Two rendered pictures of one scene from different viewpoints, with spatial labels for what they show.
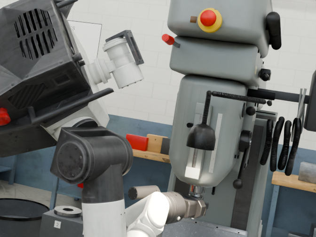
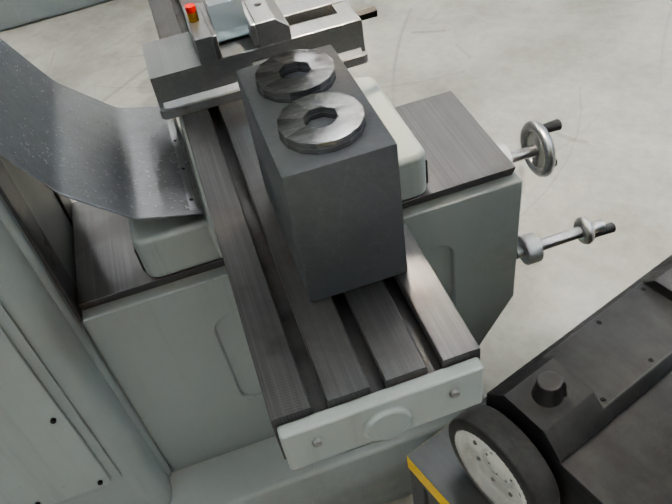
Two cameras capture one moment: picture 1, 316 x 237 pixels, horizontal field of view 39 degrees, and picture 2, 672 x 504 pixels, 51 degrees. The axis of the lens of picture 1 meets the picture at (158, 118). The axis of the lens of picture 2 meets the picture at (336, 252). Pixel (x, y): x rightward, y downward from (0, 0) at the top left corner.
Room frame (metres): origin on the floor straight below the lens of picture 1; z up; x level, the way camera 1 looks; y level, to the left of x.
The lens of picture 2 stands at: (1.71, 0.78, 1.54)
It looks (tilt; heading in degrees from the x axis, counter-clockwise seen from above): 45 degrees down; 244
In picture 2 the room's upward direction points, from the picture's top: 10 degrees counter-clockwise
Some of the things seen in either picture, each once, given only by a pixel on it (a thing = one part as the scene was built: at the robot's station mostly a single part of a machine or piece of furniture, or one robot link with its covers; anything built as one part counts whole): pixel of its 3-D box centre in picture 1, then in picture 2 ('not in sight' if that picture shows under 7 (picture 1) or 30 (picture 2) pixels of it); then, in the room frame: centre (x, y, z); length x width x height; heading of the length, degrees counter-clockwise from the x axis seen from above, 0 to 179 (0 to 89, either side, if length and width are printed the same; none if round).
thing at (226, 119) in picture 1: (207, 130); not in sight; (1.36, -0.16, 1.47); 0.21 x 0.19 x 0.32; 74
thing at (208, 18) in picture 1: (208, 18); not in sight; (1.12, -0.08, 1.76); 0.04 x 0.03 x 0.04; 74
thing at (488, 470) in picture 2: not in sight; (501, 465); (1.31, 0.40, 0.50); 0.20 x 0.05 x 0.20; 92
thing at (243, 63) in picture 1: (220, 64); not in sight; (1.40, -0.17, 1.68); 0.34 x 0.24 x 0.10; 164
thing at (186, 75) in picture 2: not in sight; (251, 39); (1.31, -0.21, 0.99); 0.35 x 0.15 x 0.11; 164
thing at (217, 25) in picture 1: (209, 20); not in sight; (1.14, -0.09, 1.76); 0.06 x 0.02 x 0.06; 74
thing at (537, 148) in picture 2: not in sight; (521, 154); (0.88, -0.02, 0.64); 0.16 x 0.12 x 0.12; 164
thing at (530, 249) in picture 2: not in sight; (565, 236); (0.89, 0.12, 0.52); 0.22 x 0.06 x 0.06; 164
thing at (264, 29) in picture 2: not in sight; (262, 15); (1.29, -0.20, 1.03); 0.12 x 0.06 x 0.04; 74
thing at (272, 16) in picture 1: (273, 33); not in sight; (1.35, -0.30, 1.79); 0.45 x 0.04 x 0.04; 164
